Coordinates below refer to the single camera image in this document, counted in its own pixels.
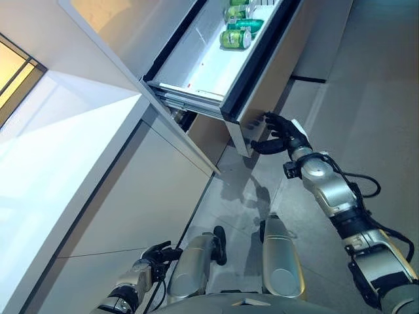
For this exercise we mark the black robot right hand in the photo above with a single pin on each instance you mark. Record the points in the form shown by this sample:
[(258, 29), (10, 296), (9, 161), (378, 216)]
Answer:
[(289, 134)]

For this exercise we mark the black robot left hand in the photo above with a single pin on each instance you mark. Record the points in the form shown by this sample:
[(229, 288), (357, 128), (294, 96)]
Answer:
[(160, 253)]

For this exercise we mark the white fridge drawer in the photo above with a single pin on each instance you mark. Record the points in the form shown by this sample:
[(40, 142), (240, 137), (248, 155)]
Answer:
[(203, 62)]

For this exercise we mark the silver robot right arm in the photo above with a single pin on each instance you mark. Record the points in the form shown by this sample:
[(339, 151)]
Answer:
[(330, 186)]

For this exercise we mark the stainless steel fridge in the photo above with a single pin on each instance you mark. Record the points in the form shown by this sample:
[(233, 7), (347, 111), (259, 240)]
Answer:
[(314, 42)]

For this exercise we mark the silver robot left leg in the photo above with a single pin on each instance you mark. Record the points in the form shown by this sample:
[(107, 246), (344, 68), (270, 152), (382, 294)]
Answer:
[(191, 265)]

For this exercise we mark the grey robot torso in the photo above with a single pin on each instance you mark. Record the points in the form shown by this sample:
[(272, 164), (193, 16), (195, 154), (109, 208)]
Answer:
[(242, 304)]

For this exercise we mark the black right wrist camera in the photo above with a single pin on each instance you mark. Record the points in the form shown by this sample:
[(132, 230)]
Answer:
[(292, 169)]

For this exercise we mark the yellow window with dark frame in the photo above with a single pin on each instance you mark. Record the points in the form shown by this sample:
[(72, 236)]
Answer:
[(13, 75)]

